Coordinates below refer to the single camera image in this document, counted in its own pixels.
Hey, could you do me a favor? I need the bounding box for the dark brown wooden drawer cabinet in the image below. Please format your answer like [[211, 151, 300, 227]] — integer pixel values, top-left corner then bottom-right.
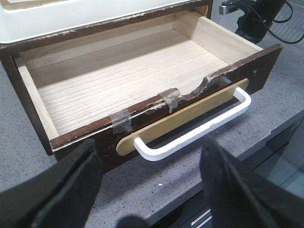
[[0, 0, 213, 157]]

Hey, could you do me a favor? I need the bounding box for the dark wooden drawer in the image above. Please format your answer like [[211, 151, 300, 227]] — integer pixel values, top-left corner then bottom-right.
[[17, 11, 282, 171]]

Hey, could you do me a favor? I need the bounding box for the light wooden handle plate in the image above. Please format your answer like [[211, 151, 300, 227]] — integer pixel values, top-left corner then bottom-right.
[[116, 78, 248, 156]]

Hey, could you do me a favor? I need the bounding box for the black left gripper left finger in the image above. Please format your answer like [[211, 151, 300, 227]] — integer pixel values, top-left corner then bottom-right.
[[0, 140, 103, 228]]

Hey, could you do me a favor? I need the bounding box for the white drawer handle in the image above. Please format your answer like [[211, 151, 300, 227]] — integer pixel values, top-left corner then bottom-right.
[[133, 87, 251, 162]]

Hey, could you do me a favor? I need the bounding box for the clear tape piece left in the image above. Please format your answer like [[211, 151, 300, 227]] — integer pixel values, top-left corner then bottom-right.
[[109, 109, 133, 134]]

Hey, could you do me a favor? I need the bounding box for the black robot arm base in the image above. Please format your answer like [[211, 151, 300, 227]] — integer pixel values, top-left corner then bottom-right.
[[234, 0, 291, 44]]

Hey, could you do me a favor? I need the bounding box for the clear tape piece right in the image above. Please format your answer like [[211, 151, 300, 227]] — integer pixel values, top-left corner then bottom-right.
[[158, 88, 180, 114]]

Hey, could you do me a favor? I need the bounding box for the black cable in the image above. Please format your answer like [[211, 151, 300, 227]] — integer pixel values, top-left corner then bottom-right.
[[247, 1, 304, 44]]

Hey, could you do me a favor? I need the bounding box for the clear tape piece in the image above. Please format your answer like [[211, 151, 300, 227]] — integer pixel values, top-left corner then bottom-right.
[[158, 88, 180, 114], [109, 109, 133, 134]]

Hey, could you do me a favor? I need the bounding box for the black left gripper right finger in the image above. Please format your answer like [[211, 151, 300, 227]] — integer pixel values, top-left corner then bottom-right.
[[199, 137, 304, 228]]

